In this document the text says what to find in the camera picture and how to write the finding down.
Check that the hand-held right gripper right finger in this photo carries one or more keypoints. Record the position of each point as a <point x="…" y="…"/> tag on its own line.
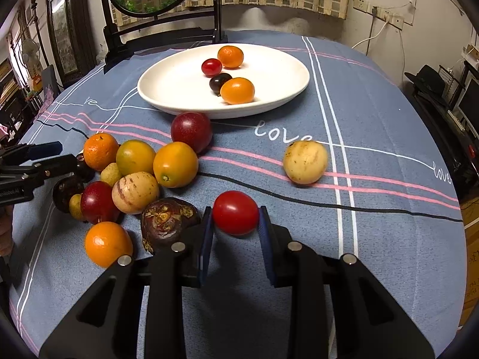
<point x="265" y="246"/>

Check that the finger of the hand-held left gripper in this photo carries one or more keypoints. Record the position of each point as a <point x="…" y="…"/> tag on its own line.
<point x="60" y="165"/>
<point x="45" y="149"/>

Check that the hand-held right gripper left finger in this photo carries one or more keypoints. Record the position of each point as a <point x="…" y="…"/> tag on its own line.
<point x="205" y="246"/>

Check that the dark purple round fruit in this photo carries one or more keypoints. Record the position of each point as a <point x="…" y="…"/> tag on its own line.
<point x="86" y="170"/>
<point x="65" y="194"/>

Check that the orange mandarin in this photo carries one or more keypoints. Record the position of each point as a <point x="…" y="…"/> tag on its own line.
<point x="100" y="151"/>
<point x="108" y="244"/>

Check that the brown purple mangosteen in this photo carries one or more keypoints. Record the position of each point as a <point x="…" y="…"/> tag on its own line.
<point x="168" y="224"/>

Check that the small yellow-green fruit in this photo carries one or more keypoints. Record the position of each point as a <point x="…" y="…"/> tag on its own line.
<point x="110" y="174"/>
<point x="76" y="206"/>

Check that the red cherry tomato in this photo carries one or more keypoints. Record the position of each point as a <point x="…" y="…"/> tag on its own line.
<point x="235" y="212"/>
<point x="211" y="67"/>

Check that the tan longan fruit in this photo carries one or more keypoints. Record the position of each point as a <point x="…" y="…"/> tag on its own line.
<point x="135" y="192"/>

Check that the small smooth orange citrus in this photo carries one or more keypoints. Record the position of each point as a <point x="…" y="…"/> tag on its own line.
<point x="237" y="90"/>
<point x="175" y="164"/>
<point x="231" y="57"/>

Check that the yellow round fruit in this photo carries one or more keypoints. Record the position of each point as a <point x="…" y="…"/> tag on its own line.
<point x="305" y="162"/>

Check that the dark red plum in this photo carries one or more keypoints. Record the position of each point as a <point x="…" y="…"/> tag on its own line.
<point x="191" y="131"/>
<point x="98" y="202"/>

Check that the white round plate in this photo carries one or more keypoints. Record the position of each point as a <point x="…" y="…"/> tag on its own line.
<point x="269" y="71"/>

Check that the person's left hand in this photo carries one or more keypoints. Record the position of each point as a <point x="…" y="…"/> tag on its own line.
<point x="3" y="232"/>

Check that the greenish orange citrus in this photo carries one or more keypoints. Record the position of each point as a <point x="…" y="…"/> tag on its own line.
<point x="135" y="157"/>

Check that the white standing fan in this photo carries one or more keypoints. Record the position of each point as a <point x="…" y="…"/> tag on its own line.
<point x="30" y="50"/>

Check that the blue plaid tablecloth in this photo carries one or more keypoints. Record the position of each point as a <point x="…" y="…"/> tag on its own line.
<point x="374" y="202"/>

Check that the dark wooden cabinet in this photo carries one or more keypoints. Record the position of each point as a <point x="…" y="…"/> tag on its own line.
<point x="65" y="30"/>

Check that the small dark plum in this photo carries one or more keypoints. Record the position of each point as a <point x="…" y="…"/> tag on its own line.
<point x="219" y="82"/>

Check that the black hat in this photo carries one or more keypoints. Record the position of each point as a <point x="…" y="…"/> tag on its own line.
<point x="426" y="78"/>

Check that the computer monitor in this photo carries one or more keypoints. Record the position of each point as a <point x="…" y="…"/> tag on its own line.
<point x="471" y="101"/>

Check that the white wall power strip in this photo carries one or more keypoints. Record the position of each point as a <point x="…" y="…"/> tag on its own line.
<point x="389" y="17"/>

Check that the white wall socket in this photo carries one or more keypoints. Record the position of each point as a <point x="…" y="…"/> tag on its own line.
<point x="361" y="3"/>

